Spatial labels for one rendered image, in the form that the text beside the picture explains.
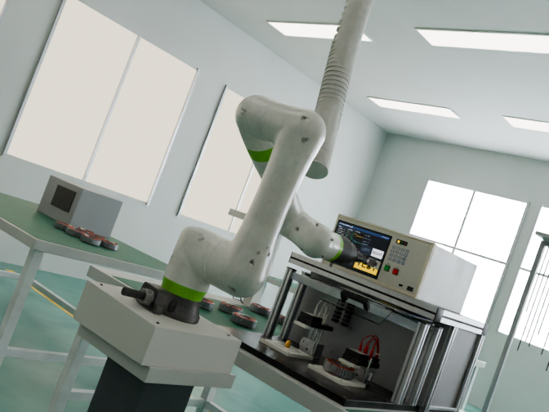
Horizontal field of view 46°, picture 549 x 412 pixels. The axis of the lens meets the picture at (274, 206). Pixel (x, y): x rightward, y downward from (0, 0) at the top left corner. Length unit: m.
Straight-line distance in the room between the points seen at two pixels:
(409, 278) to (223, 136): 5.76
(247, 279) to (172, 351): 0.26
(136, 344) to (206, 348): 0.20
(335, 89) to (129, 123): 3.67
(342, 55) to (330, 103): 0.31
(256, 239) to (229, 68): 6.26
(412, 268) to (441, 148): 7.59
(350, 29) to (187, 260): 2.48
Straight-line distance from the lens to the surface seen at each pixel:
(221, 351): 1.79
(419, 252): 2.34
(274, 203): 1.66
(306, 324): 2.43
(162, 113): 7.30
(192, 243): 1.74
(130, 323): 1.67
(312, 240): 1.96
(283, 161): 1.66
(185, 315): 1.77
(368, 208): 10.16
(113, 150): 7.03
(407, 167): 10.03
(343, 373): 2.23
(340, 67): 3.86
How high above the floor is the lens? 1.15
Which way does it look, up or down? 2 degrees up
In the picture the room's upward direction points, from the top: 20 degrees clockwise
